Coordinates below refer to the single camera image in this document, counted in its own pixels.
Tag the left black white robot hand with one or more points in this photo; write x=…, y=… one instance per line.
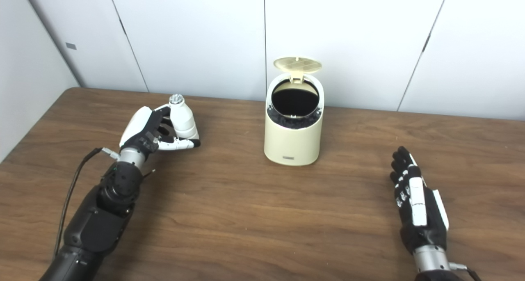
x=137, y=127

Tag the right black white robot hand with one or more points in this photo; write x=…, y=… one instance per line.
x=418, y=207

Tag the small white plastic bottle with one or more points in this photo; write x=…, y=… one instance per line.
x=183, y=119

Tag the cream-colored round bin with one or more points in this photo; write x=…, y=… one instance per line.
x=293, y=145

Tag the cream round bin lid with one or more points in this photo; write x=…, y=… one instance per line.
x=297, y=64

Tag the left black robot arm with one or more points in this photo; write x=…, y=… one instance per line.
x=100, y=223

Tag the black bin liner bag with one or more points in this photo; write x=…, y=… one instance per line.
x=291, y=122

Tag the small grey wall tag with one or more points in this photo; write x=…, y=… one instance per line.
x=71, y=46

